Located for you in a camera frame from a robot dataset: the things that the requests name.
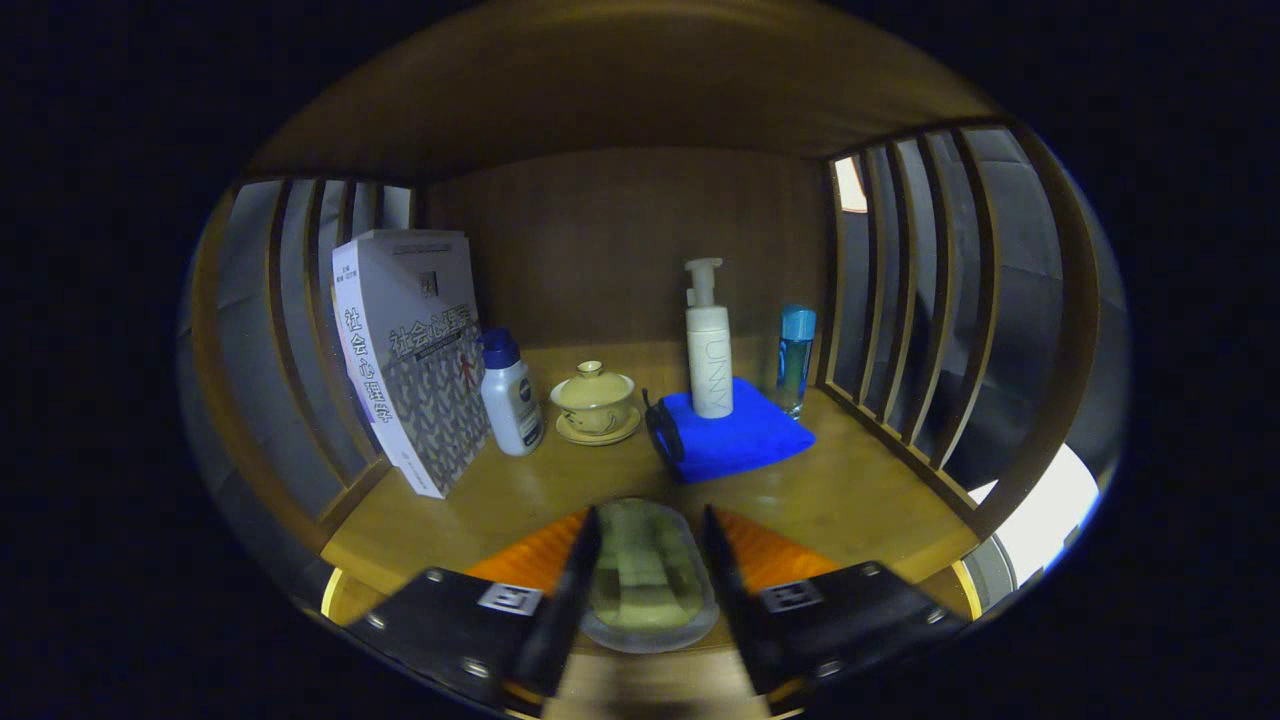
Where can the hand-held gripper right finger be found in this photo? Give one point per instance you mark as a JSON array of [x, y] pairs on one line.
[[730, 600]]

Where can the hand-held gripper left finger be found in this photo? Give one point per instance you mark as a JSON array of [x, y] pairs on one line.
[[575, 600]]

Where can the wooden countertop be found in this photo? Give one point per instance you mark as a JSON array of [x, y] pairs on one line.
[[850, 500]]

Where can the white drawer unit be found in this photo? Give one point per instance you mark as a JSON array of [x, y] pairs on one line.
[[1050, 510]]

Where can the brown wooden cabinet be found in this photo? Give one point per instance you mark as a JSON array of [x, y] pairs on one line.
[[620, 100]]

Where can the folded blue cloth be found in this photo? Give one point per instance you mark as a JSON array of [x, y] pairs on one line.
[[740, 440]]

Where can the yellow lidded teacup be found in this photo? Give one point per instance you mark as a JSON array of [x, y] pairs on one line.
[[595, 400]]

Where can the white bottle blue cap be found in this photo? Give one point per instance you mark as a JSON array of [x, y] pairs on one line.
[[512, 405]]

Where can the white pump bottle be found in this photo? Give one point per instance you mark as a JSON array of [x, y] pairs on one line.
[[709, 360]]

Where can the clear blue bottle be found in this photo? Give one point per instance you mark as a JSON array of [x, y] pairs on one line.
[[796, 360]]

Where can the thick white book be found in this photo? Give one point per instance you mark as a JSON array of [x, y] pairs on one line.
[[420, 350]]

